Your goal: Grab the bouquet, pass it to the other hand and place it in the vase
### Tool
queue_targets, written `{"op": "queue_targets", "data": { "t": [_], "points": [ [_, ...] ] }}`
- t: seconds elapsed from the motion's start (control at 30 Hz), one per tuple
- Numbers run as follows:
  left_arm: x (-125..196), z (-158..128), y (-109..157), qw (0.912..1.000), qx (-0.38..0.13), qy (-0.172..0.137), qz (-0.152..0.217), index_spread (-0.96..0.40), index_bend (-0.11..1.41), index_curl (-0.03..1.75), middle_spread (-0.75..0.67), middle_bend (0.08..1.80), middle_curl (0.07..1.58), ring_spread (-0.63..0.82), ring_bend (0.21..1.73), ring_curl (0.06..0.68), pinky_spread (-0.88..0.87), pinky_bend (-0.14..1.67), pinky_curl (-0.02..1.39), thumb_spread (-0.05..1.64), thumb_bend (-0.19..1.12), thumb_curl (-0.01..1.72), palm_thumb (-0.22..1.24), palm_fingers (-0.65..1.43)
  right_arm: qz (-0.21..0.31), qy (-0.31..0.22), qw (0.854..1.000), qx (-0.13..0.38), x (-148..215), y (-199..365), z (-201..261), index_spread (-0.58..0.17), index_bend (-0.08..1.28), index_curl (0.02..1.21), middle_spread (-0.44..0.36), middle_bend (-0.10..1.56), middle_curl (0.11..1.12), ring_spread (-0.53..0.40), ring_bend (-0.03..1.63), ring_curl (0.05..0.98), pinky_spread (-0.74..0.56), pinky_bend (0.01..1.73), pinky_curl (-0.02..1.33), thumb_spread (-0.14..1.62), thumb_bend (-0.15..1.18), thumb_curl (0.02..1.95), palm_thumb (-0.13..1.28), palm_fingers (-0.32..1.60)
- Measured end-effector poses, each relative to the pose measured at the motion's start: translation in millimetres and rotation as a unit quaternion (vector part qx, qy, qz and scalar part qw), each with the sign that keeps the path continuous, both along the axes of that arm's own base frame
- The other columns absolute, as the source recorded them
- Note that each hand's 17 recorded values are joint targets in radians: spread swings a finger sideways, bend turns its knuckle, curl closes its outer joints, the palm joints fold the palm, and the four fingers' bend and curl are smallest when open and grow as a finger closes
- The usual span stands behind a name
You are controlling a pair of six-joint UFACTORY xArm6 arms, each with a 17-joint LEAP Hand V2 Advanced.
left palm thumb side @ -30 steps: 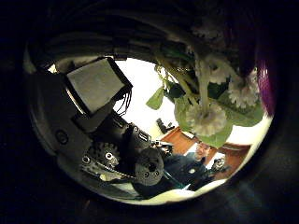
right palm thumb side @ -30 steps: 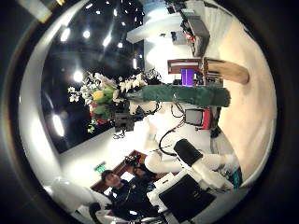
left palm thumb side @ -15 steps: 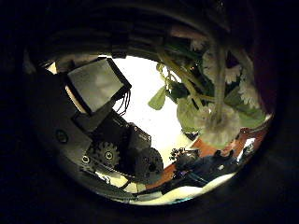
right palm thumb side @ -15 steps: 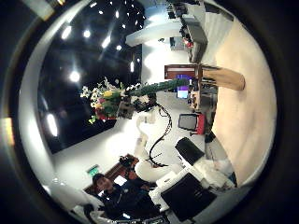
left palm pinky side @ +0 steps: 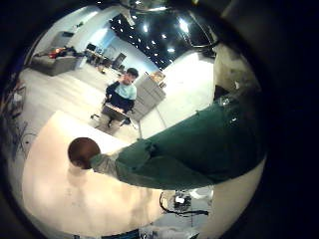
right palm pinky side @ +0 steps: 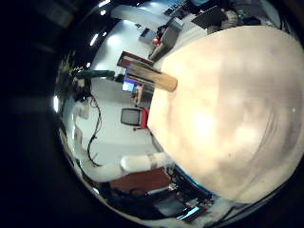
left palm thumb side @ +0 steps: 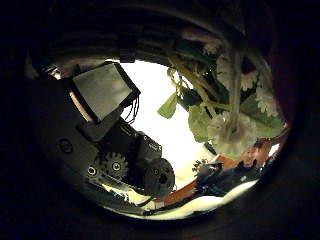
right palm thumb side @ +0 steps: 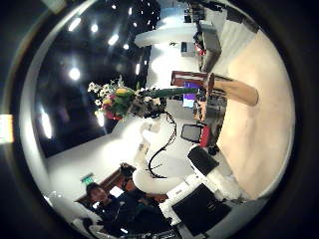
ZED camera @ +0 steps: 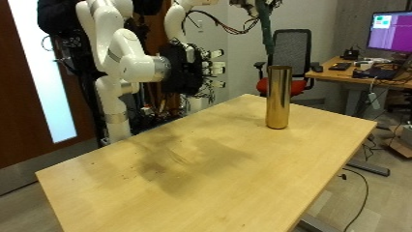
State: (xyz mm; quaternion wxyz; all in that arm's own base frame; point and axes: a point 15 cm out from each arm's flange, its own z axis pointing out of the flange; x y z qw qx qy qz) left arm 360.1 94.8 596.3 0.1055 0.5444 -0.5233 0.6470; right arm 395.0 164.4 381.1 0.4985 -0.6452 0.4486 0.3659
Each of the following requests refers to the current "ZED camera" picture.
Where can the wooden office desk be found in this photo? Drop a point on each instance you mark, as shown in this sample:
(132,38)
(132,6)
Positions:
(329,73)

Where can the black mesh chair red seat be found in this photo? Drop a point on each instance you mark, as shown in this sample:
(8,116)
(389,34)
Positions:
(292,48)

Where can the black equipment bundle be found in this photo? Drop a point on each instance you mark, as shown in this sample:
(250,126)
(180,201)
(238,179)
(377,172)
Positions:
(60,16)

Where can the monitor with purple screen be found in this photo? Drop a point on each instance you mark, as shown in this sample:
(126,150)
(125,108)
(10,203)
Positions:
(394,32)

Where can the white power strip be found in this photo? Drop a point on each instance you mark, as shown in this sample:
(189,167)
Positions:
(373,100)

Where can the small black desk gadget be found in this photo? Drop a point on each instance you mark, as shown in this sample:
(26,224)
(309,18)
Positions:
(317,68)

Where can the black robot stand with wiring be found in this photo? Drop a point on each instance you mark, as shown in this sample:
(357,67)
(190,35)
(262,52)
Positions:
(149,117)

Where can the flower bouquet with green stem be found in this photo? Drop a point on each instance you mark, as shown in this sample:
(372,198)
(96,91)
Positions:
(266,32)

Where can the cardboard box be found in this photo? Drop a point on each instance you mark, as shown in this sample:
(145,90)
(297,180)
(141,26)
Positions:
(398,143)

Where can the grey table frame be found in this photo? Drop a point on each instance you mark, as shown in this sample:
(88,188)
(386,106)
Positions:
(368,168)

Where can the black keyboard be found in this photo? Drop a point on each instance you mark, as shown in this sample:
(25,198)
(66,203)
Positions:
(340,66)

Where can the black desk phone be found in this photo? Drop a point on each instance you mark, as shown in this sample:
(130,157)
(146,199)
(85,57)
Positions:
(350,54)

